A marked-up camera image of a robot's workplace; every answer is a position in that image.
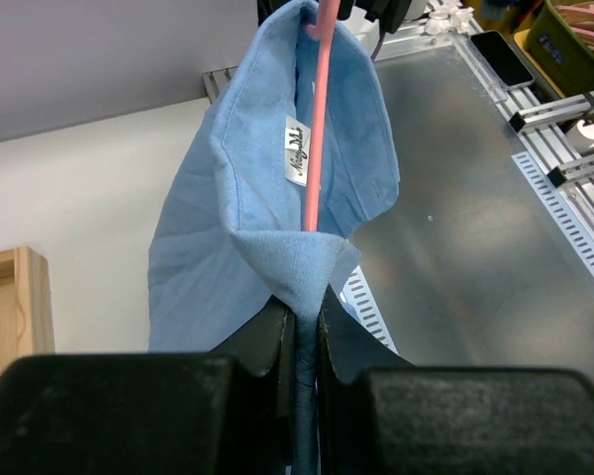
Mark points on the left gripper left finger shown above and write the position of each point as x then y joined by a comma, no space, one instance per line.
225,411

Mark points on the green storage bin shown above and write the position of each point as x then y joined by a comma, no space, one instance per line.
564,58

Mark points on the slotted cable duct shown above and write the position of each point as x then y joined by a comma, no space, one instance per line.
481,261

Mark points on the light blue shirt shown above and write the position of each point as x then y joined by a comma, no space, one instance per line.
230,234

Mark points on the black smartphone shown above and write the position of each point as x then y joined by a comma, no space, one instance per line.
502,60

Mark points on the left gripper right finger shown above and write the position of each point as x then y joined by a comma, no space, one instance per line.
380,414

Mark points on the wooden clothes rack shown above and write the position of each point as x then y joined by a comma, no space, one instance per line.
26,326

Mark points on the pink wire hanger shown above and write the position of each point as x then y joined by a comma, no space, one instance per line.
322,31

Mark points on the spare pink hangers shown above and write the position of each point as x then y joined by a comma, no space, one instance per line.
579,17

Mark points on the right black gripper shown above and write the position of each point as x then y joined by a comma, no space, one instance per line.
390,14

